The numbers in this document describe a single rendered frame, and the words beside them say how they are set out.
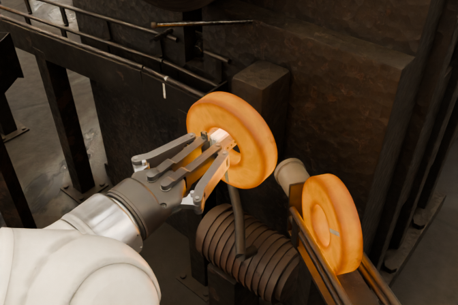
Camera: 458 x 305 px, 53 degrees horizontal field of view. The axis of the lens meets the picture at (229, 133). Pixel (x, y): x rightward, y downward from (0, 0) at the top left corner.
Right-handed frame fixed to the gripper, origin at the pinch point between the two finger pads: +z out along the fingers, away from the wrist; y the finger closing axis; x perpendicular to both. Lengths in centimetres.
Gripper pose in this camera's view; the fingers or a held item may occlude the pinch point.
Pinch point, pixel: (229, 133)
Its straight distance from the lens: 68.0
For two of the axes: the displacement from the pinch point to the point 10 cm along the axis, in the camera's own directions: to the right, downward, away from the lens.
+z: 6.4, -5.2, 5.7
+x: -0.3, -7.6, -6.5
